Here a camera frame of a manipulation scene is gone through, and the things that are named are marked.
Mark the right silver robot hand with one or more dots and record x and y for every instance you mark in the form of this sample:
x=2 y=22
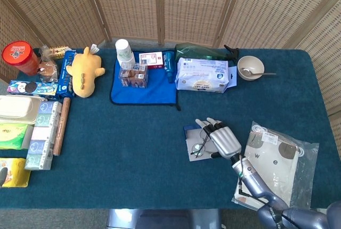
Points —
x=225 y=139

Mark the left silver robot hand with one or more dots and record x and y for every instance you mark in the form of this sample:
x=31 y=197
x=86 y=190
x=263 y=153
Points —
x=3 y=175

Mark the black eyeglasses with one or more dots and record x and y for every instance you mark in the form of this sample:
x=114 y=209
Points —
x=197 y=149

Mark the grey blue glasses pouch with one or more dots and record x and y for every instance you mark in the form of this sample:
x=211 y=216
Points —
x=193 y=135

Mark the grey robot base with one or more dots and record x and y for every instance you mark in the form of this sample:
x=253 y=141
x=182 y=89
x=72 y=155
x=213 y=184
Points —
x=160 y=219

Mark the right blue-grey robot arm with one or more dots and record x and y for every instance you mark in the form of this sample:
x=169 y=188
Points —
x=255 y=186

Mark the yellow snack bag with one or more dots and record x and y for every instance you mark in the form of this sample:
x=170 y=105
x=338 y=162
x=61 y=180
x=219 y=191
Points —
x=20 y=170

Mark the green tissue pack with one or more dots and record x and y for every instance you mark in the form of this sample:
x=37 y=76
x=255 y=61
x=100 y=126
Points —
x=13 y=135

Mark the pastel tissue packet bundle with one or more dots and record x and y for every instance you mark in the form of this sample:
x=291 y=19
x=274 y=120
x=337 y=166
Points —
x=42 y=133

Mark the bagged white cloth package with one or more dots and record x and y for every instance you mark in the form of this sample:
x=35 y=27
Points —
x=277 y=175

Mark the white wet wipes pack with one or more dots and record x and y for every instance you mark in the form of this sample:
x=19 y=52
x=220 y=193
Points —
x=199 y=77

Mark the white clamshell food container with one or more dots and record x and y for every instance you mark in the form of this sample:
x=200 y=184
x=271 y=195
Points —
x=18 y=109

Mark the metal spoon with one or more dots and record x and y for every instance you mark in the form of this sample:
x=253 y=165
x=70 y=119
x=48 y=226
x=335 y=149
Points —
x=246 y=72

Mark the wooden rolling pin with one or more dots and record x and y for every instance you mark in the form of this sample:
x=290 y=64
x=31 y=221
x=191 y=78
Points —
x=61 y=125

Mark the beige bowl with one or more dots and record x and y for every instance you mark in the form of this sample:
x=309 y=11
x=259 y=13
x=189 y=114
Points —
x=253 y=62

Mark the blue cloth mat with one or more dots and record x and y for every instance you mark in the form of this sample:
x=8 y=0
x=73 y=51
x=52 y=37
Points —
x=144 y=96

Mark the Oreo cookie box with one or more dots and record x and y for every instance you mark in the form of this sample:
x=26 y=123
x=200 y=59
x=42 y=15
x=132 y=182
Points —
x=32 y=88

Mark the green spray bottle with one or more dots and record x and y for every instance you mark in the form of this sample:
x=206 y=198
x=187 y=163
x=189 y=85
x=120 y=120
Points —
x=194 y=50

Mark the small blue bottle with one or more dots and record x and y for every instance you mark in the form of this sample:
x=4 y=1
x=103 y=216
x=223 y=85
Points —
x=168 y=64

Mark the teal table cloth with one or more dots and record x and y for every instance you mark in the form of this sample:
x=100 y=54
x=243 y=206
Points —
x=120 y=146

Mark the red and white box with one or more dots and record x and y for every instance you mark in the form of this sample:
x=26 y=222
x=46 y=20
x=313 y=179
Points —
x=152 y=58

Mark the small brown box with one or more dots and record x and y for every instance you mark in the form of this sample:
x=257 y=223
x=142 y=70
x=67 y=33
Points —
x=133 y=77

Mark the blue cookie box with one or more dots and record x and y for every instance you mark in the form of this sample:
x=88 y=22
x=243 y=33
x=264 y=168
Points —
x=65 y=80

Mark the bagged brown bread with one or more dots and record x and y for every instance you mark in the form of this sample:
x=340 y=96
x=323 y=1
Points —
x=48 y=70

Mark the red lidded canister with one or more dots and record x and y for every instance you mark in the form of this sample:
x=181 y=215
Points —
x=18 y=56

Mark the yellow plush toy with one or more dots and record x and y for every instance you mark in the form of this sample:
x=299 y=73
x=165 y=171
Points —
x=84 y=72

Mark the stack of paper cups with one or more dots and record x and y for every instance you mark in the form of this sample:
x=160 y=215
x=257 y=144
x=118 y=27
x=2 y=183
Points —
x=123 y=50

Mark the small tan printed box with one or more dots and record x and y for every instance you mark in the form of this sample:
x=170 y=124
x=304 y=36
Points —
x=60 y=52

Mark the woven wooden folding screen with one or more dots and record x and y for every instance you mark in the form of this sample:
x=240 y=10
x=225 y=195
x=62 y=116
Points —
x=186 y=5

